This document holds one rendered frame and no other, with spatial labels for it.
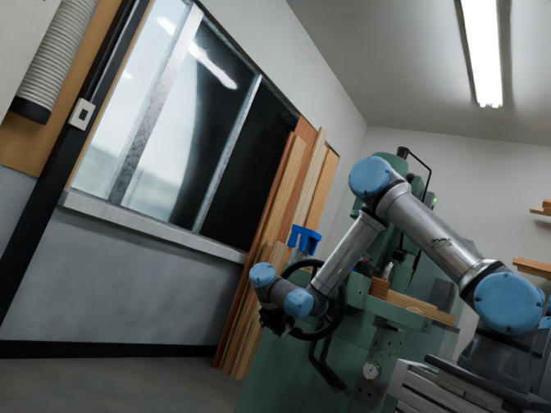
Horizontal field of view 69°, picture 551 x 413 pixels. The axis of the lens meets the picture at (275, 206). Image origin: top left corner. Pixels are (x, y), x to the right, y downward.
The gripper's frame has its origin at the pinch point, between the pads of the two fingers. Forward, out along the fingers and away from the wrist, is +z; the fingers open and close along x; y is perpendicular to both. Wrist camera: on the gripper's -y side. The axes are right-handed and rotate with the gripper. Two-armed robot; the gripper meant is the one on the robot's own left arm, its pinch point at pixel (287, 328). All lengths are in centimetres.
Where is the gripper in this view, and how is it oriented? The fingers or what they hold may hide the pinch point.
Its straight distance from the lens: 143.6
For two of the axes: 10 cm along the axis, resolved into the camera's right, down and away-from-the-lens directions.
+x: 8.1, 2.5, -5.2
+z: 2.1, 7.1, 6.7
